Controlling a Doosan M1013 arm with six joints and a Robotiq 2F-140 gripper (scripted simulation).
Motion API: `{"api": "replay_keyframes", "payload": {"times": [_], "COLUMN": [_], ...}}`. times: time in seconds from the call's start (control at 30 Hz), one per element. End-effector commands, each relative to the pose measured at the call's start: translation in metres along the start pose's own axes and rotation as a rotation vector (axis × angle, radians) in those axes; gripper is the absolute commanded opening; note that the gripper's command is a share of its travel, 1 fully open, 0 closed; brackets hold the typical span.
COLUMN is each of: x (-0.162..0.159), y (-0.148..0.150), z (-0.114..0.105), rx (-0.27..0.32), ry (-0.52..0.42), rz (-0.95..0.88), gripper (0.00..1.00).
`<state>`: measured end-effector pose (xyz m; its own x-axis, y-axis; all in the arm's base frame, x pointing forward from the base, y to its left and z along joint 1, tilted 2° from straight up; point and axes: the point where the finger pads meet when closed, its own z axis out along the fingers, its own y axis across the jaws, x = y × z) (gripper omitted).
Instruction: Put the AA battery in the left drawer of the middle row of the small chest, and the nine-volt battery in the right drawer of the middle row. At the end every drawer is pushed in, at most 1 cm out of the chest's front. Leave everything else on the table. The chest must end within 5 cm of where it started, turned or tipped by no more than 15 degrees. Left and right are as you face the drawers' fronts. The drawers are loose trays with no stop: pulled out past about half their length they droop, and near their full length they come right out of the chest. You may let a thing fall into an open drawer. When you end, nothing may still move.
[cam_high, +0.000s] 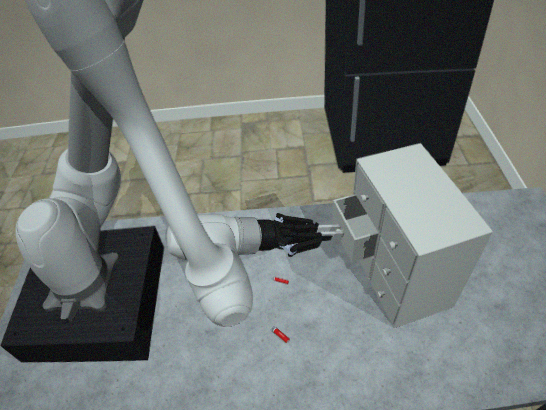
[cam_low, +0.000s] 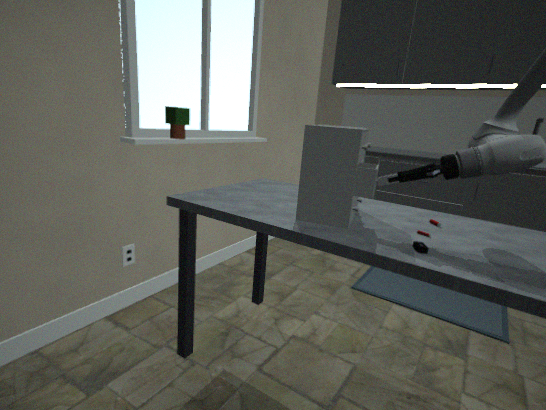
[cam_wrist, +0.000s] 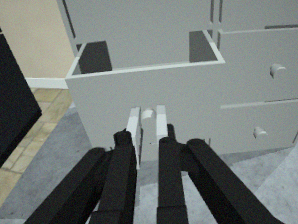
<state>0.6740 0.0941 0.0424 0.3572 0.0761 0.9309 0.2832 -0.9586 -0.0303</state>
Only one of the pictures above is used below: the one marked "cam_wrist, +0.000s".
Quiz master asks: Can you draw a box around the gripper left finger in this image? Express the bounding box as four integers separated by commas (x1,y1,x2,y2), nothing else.
23,106,143,224

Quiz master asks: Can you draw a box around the small grey chest of drawers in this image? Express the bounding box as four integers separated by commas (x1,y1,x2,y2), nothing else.
56,0,298,155

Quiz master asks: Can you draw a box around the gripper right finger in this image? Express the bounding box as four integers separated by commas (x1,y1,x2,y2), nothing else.
156,104,285,224

